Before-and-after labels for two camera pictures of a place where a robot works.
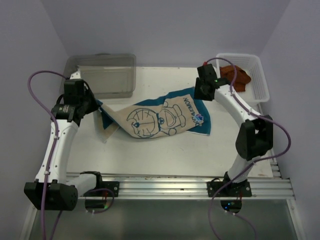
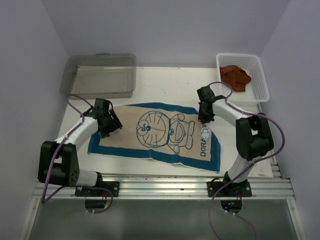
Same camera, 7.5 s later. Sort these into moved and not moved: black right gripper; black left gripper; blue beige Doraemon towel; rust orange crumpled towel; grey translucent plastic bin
Moved: blue beige Doraemon towel; black right gripper; black left gripper
Not moved: rust orange crumpled towel; grey translucent plastic bin
